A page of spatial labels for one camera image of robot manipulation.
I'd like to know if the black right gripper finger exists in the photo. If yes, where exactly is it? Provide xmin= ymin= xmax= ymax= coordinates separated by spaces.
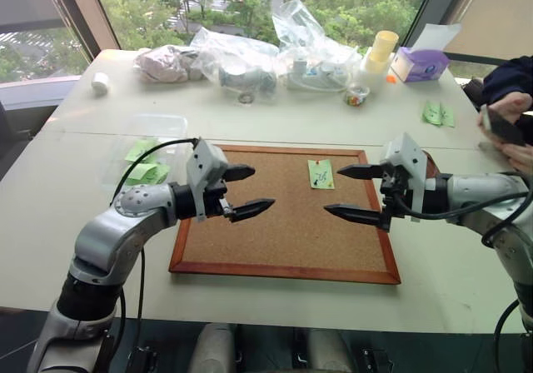
xmin=323 ymin=203 xmax=385 ymax=228
xmin=336 ymin=163 xmax=382 ymax=181

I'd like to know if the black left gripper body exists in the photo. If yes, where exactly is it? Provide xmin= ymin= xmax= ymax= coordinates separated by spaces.
xmin=203 ymin=179 xmax=235 ymax=221

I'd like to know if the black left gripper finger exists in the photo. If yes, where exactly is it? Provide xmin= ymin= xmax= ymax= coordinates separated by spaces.
xmin=229 ymin=198 xmax=276 ymax=224
xmin=223 ymin=164 xmax=257 ymax=183

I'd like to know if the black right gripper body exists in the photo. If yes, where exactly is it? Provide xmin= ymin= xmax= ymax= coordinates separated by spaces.
xmin=377 ymin=162 xmax=417 ymax=233

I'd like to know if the black smartphone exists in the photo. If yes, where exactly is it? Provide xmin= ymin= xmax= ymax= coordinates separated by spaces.
xmin=481 ymin=105 xmax=528 ymax=147

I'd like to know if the wood-framed cork board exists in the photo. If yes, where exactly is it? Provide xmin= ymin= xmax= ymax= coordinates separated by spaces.
xmin=168 ymin=143 xmax=402 ymax=286

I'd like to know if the green sticky note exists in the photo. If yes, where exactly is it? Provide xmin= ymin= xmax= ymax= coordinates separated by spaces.
xmin=439 ymin=102 xmax=456 ymax=129
xmin=123 ymin=138 xmax=160 ymax=162
xmin=421 ymin=100 xmax=443 ymax=127
xmin=123 ymin=162 xmax=172 ymax=187

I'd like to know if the person's left hand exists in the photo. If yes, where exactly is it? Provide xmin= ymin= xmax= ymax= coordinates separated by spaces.
xmin=501 ymin=141 xmax=533 ymax=175

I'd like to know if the person's right hand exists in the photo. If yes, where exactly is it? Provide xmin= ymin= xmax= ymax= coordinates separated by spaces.
xmin=477 ymin=92 xmax=533 ymax=136

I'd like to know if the small cup with colourful bits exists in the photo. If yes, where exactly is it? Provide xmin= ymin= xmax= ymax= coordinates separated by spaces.
xmin=343 ymin=85 xmax=371 ymax=108

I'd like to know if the clear plastic container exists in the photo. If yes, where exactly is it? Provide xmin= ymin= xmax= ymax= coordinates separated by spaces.
xmin=97 ymin=113 xmax=189 ymax=191

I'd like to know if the clear bag with grey object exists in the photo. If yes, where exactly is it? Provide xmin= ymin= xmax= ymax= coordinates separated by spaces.
xmin=189 ymin=26 xmax=280 ymax=96

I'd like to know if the purple tissue box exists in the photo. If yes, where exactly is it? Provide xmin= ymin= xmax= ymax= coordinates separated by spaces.
xmin=390 ymin=47 xmax=452 ymax=84

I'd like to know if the stack of yellow cups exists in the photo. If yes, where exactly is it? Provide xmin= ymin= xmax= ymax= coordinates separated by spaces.
xmin=364 ymin=30 xmax=400 ymax=75

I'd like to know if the plastic bag with pink contents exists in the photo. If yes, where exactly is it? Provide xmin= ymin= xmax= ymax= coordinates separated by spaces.
xmin=133 ymin=44 xmax=205 ymax=85

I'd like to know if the grey rounded shape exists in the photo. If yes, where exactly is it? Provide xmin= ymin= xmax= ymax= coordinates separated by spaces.
xmin=306 ymin=329 xmax=349 ymax=373
xmin=193 ymin=322 xmax=237 ymax=373

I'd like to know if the large clear plastic bag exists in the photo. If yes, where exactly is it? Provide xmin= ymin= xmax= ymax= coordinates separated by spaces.
xmin=271 ymin=0 xmax=364 ymax=94

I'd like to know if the white tissue sheet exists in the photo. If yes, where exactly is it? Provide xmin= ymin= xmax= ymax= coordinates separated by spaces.
xmin=410 ymin=22 xmax=463 ymax=54

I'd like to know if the person's dark blue sleeve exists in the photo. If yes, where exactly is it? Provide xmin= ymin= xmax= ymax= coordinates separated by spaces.
xmin=481 ymin=55 xmax=533 ymax=108

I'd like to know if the small white roll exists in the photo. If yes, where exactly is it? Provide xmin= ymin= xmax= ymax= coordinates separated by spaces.
xmin=91 ymin=72 xmax=111 ymax=97

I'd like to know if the beige roller blind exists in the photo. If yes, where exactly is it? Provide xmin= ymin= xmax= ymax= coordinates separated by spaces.
xmin=443 ymin=0 xmax=533 ymax=57

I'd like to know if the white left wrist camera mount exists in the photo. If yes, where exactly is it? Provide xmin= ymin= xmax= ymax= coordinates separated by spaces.
xmin=185 ymin=137 xmax=230 ymax=223

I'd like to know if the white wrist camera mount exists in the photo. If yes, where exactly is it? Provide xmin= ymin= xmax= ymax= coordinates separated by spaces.
xmin=185 ymin=137 xmax=230 ymax=223
xmin=379 ymin=132 xmax=429 ymax=224

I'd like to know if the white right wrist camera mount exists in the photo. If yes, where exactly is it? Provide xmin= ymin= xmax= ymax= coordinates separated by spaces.
xmin=379 ymin=132 xmax=429 ymax=224

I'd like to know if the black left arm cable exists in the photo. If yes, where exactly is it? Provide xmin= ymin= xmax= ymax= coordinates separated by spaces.
xmin=108 ymin=137 xmax=201 ymax=349

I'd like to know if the black clamp bracket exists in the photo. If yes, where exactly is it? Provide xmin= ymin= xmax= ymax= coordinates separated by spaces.
xmin=127 ymin=346 xmax=159 ymax=373
xmin=360 ymin=347 xmax=395 ymax=373

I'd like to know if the dark window frame post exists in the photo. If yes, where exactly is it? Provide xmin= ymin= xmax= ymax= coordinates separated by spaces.
xmin=402 ymin=0 xmax=457 ymax=49
xmin=43 ymin=0 xmax=122 ymax=64

